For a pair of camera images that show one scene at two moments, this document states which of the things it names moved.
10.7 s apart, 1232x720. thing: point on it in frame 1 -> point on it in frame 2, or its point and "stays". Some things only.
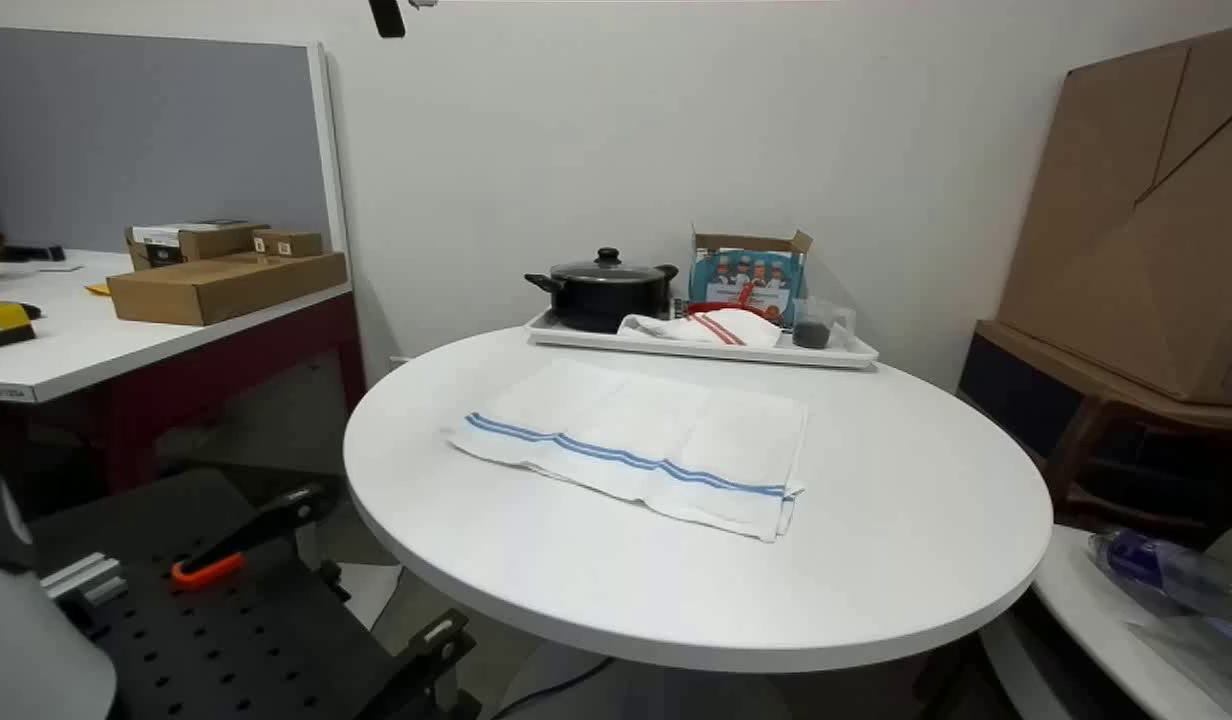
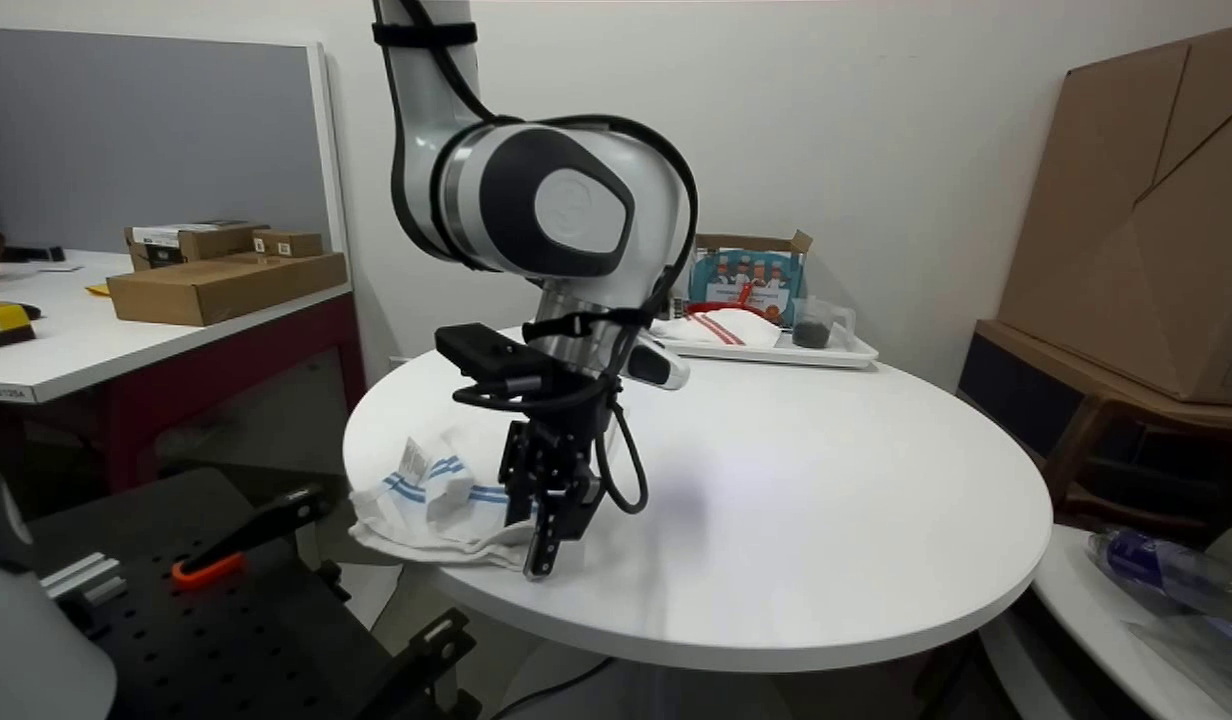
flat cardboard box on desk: x=205 y=289 stays
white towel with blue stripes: x=706 y=446 -> x=433 y=513
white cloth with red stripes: x=733 y=331 stays
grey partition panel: x=84 y=134 stays
